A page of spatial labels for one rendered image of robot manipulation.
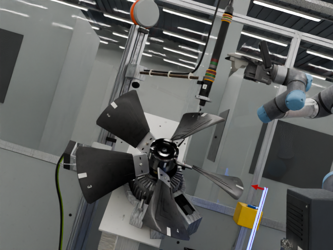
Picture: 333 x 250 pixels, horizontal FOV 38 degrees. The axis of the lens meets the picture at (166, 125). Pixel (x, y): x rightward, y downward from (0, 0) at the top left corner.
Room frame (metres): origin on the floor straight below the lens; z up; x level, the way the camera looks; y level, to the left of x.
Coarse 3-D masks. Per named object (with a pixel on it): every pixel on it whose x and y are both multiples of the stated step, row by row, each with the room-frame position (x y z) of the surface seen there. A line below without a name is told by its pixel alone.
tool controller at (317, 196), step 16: (288, 192) 1.41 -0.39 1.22; (304, 192) 1.30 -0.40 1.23; (320, 192) 1.31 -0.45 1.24; (288, 208) 1.38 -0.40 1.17; (304, 208) 1.22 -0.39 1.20; (320, 208) 1.17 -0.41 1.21; (288, 224) 1.38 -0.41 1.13; (304, 224) 1.22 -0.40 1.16; (320, 224) 1.17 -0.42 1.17; (288, 240) 1.39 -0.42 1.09; (304, 240) 1.22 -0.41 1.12; (320, 240) 1.17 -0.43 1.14
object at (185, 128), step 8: (184, 120) 2.23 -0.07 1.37; (192, 120) 2.20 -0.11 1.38; (200, 120) 2.17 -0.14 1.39; (208, 120) 2.15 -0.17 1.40; (216, 120) 2.14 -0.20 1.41; (224, 120) 2.14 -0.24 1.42; (176, 128) 2.20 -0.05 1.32; (184, 128) 2.15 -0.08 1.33; (192, 128) 2.11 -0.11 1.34; (200, 128) 2.09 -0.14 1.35; (176, 136) 2.11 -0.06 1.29; (184, 136) 2.06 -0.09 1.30
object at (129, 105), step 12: (120, 96) 2.15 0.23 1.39; (132, 96) 2.13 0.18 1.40; (108, 108) 2.14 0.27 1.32; (120, 108) 2.12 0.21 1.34; (132, 108) 2.10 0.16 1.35; (108, 120) 2.13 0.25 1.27; (120, 120) 2.11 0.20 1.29; (132, 120) 2.09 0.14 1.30; (144, 120) 2.07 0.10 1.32; (120, 132) 2.10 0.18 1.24; (132, 132) 2.08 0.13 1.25; (144, 132) 2.05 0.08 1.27; (132, 144) 2.08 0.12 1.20
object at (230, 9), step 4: (232, 0) 2.00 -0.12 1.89; (228, 4) 2.01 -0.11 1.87; (232, 4) 2.01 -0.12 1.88; (228, 8) 2.00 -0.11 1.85; (232, 8) 2.00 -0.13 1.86; (224, 12) 2.02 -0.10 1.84; (228, 12) 2.03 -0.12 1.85; (232, 12) 2.00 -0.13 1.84; (208, 80) 1.99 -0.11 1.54; (204, 84) 2.00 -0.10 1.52; (208, 84) 1.99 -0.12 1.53; (204, 88) 2.00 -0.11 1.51; (208, 88) 2.00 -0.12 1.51; (204, 92) 2.00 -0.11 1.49; (208, 92) 2.00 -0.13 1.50; (204, 96) 2.00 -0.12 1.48; (200, 100) 2.01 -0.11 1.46; (204, 100) 2.00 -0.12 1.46; (200, 104) 2.00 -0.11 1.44; (204, 104) 2.00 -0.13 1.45
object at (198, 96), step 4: (200, 76) 2.04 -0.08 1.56; (204, 76) 2.03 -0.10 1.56; (200, 80) 2.03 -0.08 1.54; (204, 80) 2.03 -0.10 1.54; (200, 84) 2.03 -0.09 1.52; (200, 88) 2.02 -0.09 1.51; (200, 92) 2.02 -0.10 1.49; (196, 96) 2.00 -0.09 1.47; (200, 96) 1.98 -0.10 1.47; (208, 100) 1.98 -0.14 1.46
